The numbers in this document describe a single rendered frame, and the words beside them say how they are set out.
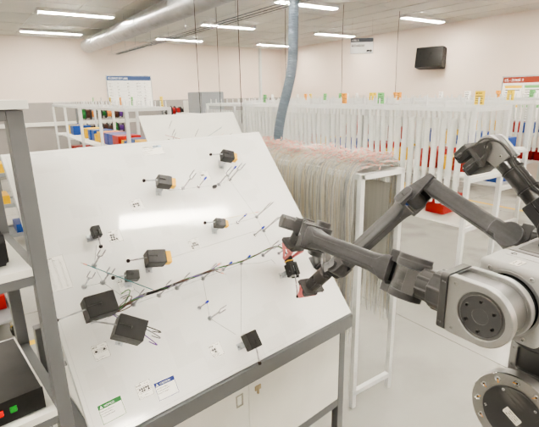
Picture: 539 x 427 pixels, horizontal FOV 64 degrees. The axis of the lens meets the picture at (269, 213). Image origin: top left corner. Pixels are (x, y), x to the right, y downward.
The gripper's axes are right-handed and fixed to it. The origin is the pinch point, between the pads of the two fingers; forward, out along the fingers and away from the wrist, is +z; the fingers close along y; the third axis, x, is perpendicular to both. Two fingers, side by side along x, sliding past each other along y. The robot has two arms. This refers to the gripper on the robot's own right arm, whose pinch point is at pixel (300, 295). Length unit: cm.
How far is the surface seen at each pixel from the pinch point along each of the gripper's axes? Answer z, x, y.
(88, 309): -8, -3, 85
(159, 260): -7, -19, 59
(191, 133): 180, -282, -96
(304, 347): 11.8, 18.4, -0.7
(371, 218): 18, -49, -93
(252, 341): -0.8, 14.5, 29.8
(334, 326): 9.5, 13.3, -18.8
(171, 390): 10, 21, 59
